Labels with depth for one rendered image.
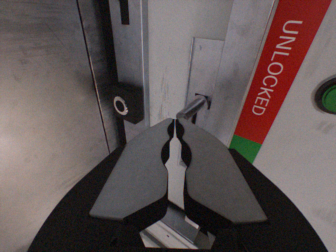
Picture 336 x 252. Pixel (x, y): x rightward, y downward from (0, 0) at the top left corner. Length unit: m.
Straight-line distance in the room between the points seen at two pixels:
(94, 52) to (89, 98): 0.07
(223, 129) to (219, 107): 0.03
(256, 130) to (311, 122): 0.05
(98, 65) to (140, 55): 0.08
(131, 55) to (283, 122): 0.21
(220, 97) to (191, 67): 0.07
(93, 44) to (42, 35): 0.07
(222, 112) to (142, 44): 0.14
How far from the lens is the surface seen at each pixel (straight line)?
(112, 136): 0.35
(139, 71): 0.25
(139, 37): 0.24
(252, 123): 0.21
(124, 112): 0.26
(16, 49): 0.25
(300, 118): 0.21
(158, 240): 0.54
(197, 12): 0.21
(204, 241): 0.46
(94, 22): 0.29
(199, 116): 0.24
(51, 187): 0.33
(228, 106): 0.16
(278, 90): 0.19
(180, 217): 0.42
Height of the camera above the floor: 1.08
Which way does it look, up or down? 26 degrees down
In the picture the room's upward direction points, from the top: 113 degrees clockwise
